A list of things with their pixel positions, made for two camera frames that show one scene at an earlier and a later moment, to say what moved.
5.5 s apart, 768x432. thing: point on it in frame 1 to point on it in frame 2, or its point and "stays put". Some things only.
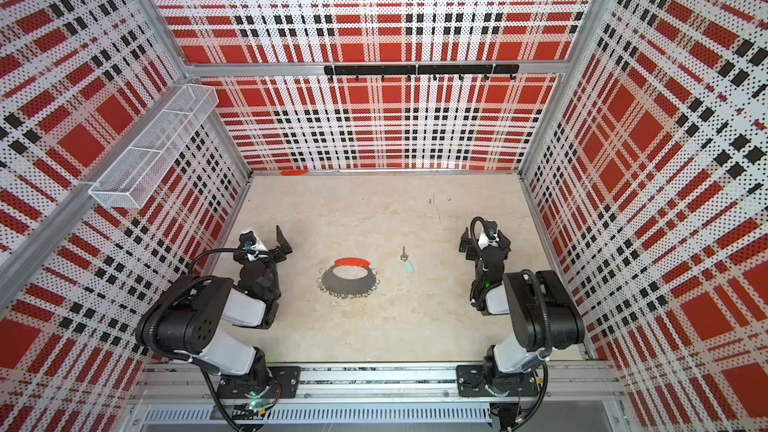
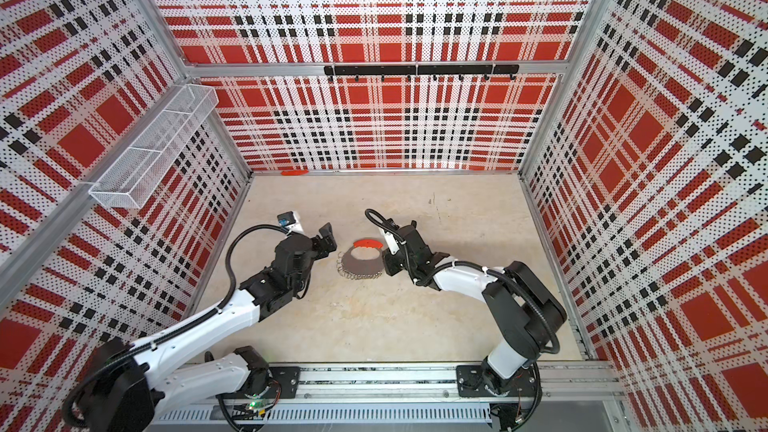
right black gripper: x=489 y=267 to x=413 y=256
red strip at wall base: x=294 y=172 stays put
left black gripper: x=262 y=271 to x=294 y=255
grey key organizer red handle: x=348 y=278 to x=363 y=260
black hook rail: x=434 y=69 stays put
